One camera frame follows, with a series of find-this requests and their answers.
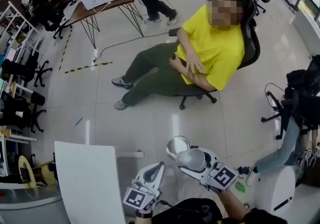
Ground grey curved desk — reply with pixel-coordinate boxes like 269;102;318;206
0;182;66;224

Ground person's black shirt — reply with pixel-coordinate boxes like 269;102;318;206
159;198;288;224

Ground white table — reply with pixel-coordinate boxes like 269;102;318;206
54;140;145;224

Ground black wristband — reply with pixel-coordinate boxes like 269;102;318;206
135;209;154;219

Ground white rounded machine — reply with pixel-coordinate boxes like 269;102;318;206
254;165;296;216

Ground black waste bin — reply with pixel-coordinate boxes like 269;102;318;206
30;92;46;106

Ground yellow round table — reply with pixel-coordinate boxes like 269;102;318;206
17;155;58;190

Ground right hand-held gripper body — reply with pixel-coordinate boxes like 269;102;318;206
199;162;238;194

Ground wooden table black legs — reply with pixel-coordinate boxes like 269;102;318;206
67;0;145;49

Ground person's left forearm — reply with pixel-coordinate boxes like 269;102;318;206
134;215;153;224

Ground white metal shelf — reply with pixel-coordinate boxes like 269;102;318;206
0;0;46;89

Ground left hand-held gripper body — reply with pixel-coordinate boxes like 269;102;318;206
122;180;163;212

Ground person's right forearm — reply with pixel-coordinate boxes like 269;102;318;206
219;189;252;222

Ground black yellow floor tape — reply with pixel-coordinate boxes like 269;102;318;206
57;24;73;73

